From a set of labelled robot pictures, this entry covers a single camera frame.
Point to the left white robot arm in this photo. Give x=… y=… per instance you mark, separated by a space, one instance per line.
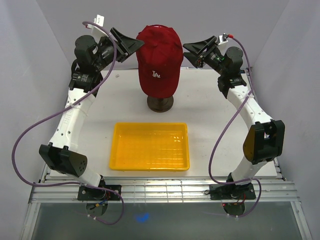
x=91 y=57

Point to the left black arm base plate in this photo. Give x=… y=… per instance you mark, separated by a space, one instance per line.
x=89 y=194

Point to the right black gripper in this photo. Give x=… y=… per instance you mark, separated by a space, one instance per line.
x=197 y=58

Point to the black cap red trim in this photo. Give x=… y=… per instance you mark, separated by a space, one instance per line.
x=160 y=95

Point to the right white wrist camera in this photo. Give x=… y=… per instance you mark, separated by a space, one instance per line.
x=223 y=39

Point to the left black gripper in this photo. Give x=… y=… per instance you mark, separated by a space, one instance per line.
x=128 y=45

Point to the yellow plastic tray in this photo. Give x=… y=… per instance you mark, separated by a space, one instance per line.
x=150 y=146

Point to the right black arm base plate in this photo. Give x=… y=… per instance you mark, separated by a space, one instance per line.
x=231 y=192

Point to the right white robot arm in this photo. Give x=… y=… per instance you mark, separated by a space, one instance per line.
x=265 y=137

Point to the dark wooden mannequin stand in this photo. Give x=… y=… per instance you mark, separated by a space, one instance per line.
x=160 y=105

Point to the aluminium frame rail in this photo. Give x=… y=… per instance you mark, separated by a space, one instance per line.
x=198 y=103

